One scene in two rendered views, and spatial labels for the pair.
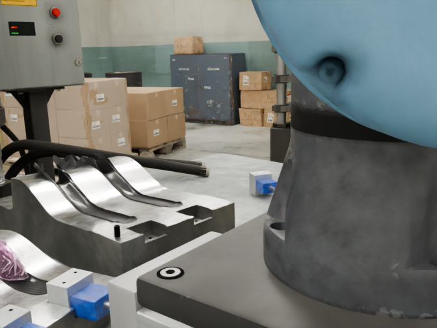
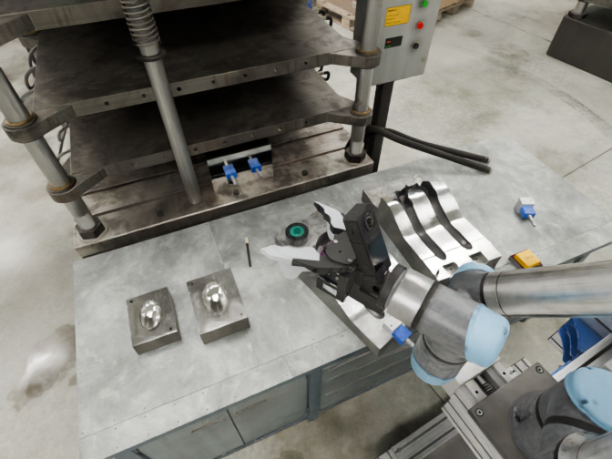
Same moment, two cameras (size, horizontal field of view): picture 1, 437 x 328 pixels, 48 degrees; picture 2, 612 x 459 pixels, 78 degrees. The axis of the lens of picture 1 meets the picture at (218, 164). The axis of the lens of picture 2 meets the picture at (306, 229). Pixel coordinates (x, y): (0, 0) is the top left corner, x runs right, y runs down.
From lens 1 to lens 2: 0.81 m
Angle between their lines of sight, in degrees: 41
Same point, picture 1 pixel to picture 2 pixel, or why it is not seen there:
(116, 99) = not seen: outside the picture
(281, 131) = (573, 23)
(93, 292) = not seen: hidden behind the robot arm
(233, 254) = (499, 408)
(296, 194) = (526, 426)
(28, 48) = (393, 56)
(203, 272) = (489, 416)
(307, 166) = (533, 425)
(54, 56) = (408, 58)
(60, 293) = not seen: hidden behind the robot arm
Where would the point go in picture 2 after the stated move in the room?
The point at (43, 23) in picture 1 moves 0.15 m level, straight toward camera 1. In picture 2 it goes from (409, 35) to (413, 51)
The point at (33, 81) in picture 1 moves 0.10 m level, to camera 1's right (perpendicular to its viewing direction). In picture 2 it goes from (390, 77) to (413, 82)
